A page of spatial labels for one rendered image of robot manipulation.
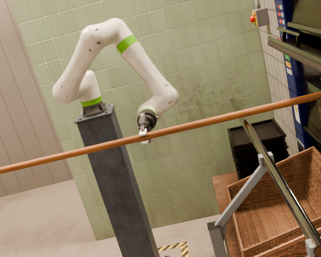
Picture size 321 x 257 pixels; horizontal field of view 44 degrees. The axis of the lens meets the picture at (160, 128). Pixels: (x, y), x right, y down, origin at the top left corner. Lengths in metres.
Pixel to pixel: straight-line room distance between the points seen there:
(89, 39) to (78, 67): 0.19
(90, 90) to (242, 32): 1.17
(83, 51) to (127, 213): 1.06
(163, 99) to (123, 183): 0.68
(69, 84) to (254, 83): 1.40
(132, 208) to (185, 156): 0.76
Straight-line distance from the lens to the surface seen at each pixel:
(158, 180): 3.13
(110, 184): 2.41
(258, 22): 2.52
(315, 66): 1.36
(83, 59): 1.98
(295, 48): 1.56
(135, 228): 2.55
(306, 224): 0.98
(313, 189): 2.12
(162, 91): 1.96
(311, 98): 1.72
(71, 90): 2.14
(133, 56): 1.99
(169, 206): 3.24
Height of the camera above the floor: 1.73
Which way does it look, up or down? 18 degrees down
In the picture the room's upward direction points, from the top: 15 degrees counter-clockwise
